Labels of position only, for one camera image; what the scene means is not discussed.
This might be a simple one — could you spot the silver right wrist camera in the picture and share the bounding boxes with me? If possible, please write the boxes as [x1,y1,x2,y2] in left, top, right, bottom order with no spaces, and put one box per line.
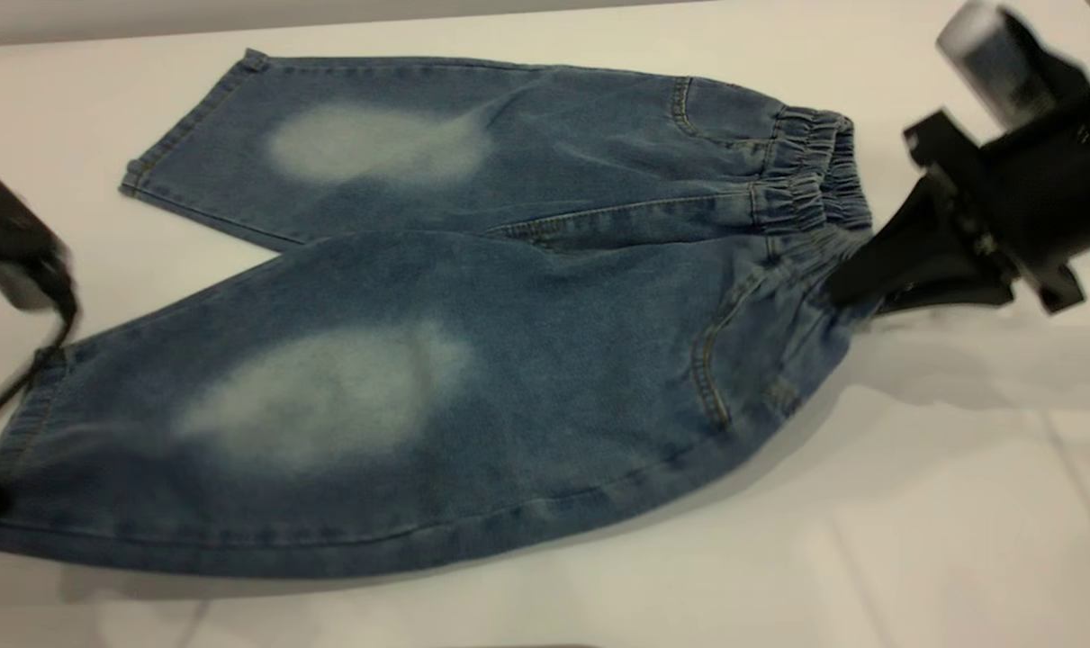
[936,0,1090,127]

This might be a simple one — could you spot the blue denim pants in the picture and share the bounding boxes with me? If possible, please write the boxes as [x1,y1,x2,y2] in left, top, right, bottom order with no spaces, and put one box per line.
[0,49,878,579]

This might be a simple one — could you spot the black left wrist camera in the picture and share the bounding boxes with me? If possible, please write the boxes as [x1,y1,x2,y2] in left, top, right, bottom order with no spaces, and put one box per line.
[0,171,82,316]

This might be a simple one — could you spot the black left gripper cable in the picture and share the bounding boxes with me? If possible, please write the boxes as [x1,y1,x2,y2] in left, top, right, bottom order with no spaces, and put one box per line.
[0,301,81,424]

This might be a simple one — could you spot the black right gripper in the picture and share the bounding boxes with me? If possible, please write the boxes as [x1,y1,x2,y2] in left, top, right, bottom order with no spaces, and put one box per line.
[824,90,1090,316]

